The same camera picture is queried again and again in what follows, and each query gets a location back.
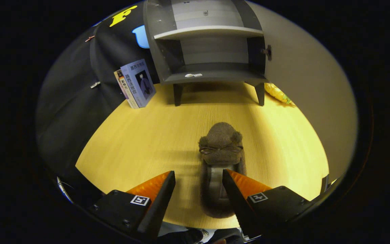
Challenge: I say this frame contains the yellow plush toy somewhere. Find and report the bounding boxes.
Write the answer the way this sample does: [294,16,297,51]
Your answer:
[264,83,294,105]

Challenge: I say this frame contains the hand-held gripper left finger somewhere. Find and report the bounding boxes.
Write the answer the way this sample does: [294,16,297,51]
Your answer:
[88,170,176,239]

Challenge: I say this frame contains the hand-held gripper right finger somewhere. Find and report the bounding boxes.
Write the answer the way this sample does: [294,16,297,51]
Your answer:
[222,169,317,238]

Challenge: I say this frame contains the blue paperback book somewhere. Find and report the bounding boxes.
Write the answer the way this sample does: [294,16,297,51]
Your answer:
[121,59,156,108]

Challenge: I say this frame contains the grey shoe cabinet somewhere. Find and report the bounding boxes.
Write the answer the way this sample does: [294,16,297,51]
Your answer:
[143,0,273,106]

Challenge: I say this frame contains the black backdrop cloth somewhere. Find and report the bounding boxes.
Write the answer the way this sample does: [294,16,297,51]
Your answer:
[36,2,160,177]

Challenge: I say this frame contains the beige paperback book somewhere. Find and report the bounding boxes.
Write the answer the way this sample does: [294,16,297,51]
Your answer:
[114,69,138,109]

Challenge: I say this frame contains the brown plush shoe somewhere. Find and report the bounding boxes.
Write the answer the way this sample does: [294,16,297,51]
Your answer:
[198,122,247,219]

